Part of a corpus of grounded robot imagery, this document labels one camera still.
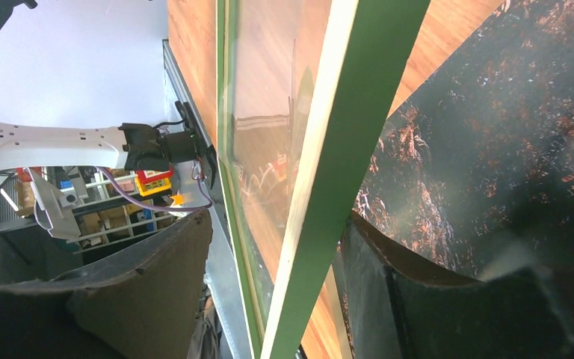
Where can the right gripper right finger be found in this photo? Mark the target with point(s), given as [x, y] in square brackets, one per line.
[401, 305]

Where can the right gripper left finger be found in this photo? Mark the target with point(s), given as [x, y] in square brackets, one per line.
[140, 302]

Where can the autumn forest photo board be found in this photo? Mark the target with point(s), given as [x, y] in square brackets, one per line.
[475, 170]

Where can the wooden picture frame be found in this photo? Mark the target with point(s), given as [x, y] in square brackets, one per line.
[366, 48]

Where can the clear acrylic sheet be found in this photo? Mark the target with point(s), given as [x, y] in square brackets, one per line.
[275, 48]

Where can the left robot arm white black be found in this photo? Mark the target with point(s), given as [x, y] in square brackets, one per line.
[81, 85]

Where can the white shelving unit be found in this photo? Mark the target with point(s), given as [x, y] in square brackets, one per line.
[105, 218]

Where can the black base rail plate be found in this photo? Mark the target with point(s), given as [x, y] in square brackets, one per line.
[204, 147]

